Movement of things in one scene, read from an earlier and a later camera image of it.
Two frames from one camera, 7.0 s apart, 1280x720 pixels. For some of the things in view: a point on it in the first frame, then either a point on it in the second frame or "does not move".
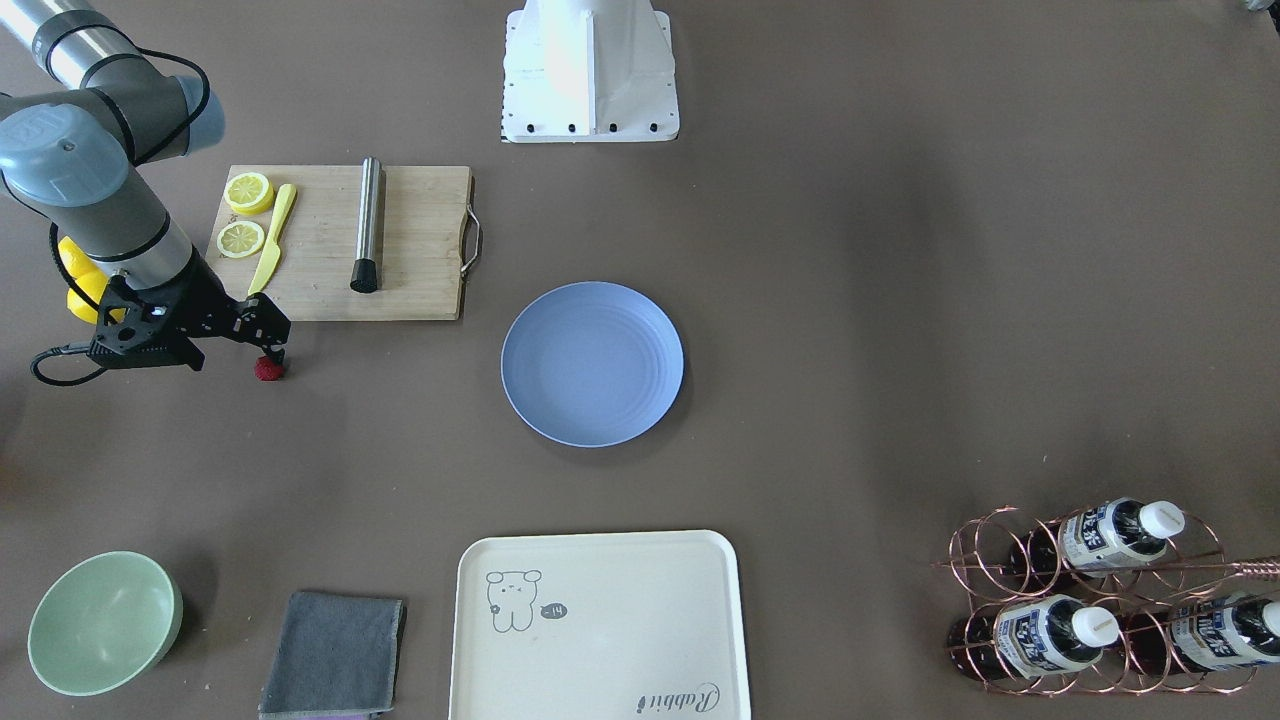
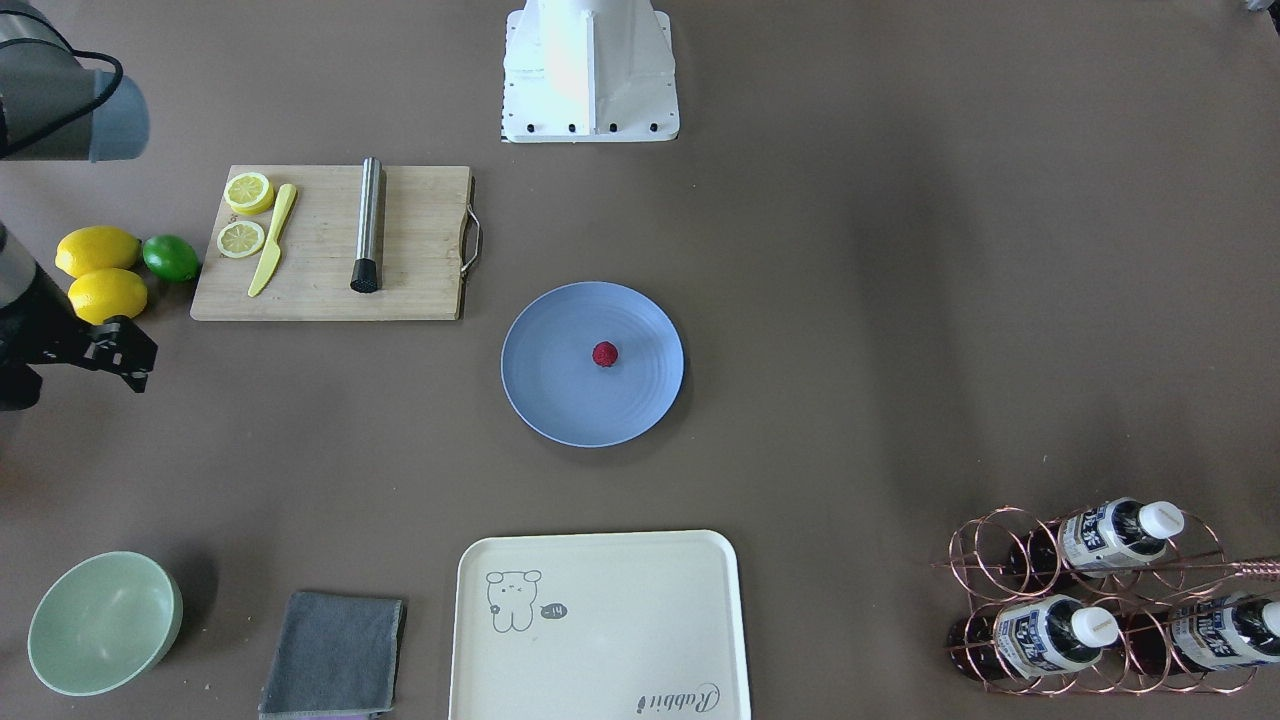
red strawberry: [266, 370] → [605, 353]
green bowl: [103, 623] does not move
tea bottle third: [1111, 535] does not move
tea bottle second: [1226, 633] does not move
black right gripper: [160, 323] → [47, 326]
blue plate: [592, 365] does not move
